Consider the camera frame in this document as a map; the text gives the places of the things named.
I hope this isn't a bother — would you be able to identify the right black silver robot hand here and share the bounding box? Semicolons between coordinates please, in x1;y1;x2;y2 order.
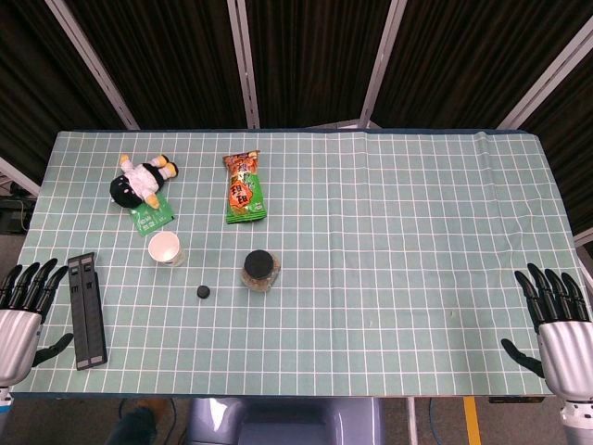
499;262;593;398

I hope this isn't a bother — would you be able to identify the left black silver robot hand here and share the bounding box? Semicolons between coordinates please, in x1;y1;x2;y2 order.
0;261;75;388

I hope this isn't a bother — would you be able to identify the white paper cup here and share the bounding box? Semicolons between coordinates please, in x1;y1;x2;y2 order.
147;231;185;268

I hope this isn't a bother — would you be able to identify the penguin plush toy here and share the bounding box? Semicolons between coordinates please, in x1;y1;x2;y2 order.
109;153;181;210

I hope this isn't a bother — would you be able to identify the green white grid tablecloth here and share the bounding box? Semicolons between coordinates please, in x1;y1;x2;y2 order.
8;129;592;398

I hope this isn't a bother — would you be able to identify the black folding stand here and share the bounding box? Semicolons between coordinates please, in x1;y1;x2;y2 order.
67;251;108;372

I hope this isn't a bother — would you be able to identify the black equipment box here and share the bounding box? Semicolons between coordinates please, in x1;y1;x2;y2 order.
0;195;34;234

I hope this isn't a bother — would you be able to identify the white table leg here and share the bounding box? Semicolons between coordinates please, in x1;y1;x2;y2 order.
406;397;419;445

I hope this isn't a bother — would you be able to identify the green sachet packet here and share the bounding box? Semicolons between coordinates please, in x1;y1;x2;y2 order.
131;192;176;232

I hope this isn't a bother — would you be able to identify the black curtain panel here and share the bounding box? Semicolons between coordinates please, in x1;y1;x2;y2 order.
522;59;593;238
244;0;395;130
0;0;132;184
370;0;593;130
64;0;254;131

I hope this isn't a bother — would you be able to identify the glass jar black lid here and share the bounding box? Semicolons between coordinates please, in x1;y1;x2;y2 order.
239;249;282;294

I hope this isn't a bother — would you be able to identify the orange green snack bag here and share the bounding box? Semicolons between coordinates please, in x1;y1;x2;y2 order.
221;148;269;226

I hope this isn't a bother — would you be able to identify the lilac robot torso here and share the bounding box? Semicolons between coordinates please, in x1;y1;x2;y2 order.
184;397;385;445

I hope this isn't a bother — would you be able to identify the blue floor cable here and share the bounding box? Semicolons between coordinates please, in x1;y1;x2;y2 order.
427;398;440;445

